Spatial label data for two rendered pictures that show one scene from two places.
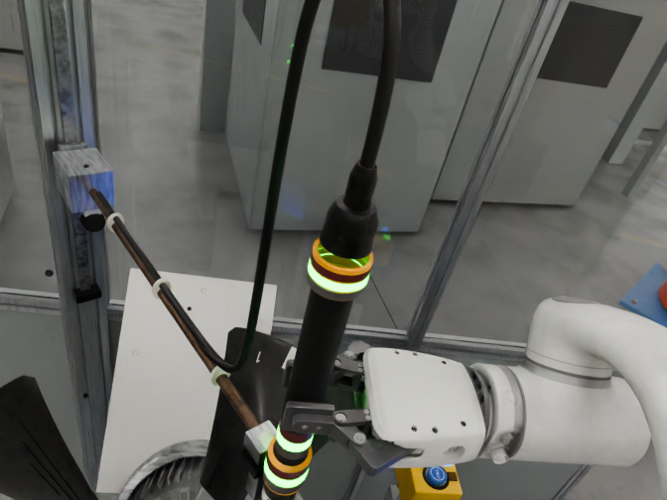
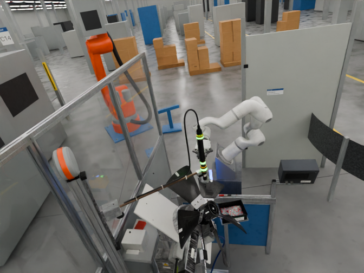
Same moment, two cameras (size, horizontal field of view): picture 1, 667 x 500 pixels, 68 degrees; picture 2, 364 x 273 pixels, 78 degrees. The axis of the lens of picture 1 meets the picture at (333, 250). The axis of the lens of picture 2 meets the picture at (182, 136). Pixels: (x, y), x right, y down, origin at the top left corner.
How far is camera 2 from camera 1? 119 cm
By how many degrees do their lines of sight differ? 53
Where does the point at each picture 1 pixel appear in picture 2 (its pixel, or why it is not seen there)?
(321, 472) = not seen: hidden behind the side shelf
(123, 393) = (161, 226)
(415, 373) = not seen: hidden behind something
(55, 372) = not seen: outside the picture
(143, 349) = (153, 218)
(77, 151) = (103, 208)
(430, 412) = (206, 143)
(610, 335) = (205, 122)
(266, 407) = (183, 182)
